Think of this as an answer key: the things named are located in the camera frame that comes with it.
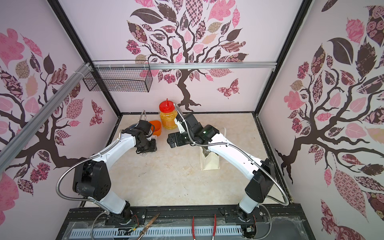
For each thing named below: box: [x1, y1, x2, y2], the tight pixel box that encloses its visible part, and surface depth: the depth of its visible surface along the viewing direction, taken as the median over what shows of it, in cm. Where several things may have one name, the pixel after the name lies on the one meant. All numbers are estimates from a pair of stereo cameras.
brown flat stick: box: [136, 213, 160, 240], surface depth 71 cm
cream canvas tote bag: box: [199, 146, 221, 171], surface depth 89 cm
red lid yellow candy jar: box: [159, 98, 178, 130], surface depth 105 cm
